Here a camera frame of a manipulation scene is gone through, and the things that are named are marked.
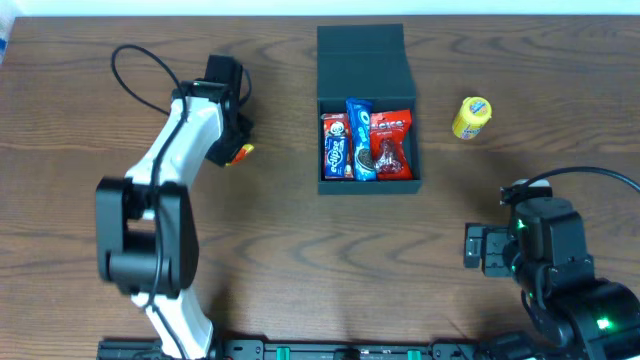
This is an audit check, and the yellow orange snack packet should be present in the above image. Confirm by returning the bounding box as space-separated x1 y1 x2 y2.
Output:
226 143 255 166

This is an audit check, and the red Hello Panda box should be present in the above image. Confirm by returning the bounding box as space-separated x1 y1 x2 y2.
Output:
321 113 354 180

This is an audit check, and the blue Eclipse mint box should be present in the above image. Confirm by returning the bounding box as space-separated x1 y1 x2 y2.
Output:
324 136 348 178

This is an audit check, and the yellow candy bottle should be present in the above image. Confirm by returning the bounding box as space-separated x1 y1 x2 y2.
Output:
452 97 492 140

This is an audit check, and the blue Oreo cookie pack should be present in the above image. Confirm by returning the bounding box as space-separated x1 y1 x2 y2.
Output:
346 97 377 181

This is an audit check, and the red Kracie candy bag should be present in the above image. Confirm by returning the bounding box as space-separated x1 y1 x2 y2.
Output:
370 109 413 181

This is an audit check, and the dark green box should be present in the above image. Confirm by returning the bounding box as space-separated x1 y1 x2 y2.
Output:
316 24 422 195

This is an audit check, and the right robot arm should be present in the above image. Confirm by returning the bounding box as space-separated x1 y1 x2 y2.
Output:
464 197 639 359

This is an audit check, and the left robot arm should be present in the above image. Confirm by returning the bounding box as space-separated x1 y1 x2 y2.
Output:
96 79 252 359

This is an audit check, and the white blue object corner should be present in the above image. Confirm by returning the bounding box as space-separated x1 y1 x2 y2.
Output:
0 4 16 64

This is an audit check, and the black left cable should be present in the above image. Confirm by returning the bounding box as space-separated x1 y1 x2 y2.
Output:
109 43 254 360

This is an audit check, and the black mounting rail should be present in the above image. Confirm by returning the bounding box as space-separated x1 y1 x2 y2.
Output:
96 340 490 360

